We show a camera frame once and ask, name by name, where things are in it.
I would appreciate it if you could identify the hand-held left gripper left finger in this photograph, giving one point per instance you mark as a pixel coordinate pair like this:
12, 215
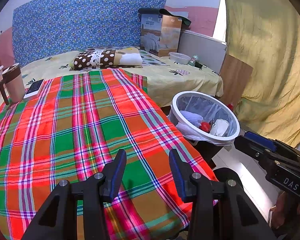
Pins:
117, 175

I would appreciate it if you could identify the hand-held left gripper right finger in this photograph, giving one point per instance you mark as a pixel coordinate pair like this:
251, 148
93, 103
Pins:
177, 176

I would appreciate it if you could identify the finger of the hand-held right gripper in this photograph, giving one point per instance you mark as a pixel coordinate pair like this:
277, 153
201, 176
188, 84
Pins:
250, 150
262, 138

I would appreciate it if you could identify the white trash bin with bag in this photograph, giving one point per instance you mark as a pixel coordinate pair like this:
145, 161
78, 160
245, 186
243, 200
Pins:
205, 152

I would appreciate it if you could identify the white yoghurt cup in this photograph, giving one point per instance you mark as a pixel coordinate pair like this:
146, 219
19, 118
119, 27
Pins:
220, 127

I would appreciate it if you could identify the white waste bin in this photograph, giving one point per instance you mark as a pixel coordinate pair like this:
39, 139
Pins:
187, 130

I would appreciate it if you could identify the clear bottle with red cap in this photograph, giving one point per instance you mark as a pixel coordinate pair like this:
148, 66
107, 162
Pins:
204, 126

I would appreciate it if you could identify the person's right hand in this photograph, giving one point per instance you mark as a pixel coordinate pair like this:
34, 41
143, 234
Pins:
290, 210

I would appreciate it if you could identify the wooden board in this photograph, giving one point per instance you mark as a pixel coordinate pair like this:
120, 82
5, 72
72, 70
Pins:
235, 80

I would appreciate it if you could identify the plaid blanket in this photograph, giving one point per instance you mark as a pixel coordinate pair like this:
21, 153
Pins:
65, 130

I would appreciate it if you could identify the yellow-green curtain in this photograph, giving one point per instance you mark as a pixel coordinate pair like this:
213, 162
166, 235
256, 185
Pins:
265, 55

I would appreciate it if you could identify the black face mask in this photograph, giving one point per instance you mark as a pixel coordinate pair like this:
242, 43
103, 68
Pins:
201, 66

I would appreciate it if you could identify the yellow pineapple-print bed sheet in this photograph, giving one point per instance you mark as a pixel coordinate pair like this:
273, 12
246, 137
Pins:
177, 80

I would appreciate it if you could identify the small bottle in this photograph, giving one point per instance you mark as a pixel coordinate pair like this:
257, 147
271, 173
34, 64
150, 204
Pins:
193, 60

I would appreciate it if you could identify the white cabinet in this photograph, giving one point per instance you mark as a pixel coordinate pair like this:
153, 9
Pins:
202, 47

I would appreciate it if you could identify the white bowl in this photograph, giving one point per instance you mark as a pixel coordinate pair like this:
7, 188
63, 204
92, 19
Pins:
180, 58

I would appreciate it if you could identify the brown polka dot pillow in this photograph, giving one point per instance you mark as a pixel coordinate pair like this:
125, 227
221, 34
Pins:
95, 58

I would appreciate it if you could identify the white smartphone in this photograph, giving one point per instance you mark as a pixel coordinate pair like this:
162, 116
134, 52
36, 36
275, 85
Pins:
33, 90

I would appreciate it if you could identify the quilt packaging box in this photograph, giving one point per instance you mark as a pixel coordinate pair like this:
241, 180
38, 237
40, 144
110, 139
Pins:
165, 37

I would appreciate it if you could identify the blue floral headboard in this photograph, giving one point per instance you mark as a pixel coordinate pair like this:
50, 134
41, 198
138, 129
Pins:
90, 22

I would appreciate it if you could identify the dark cloth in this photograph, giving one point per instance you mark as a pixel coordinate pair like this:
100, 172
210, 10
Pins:
150, 10

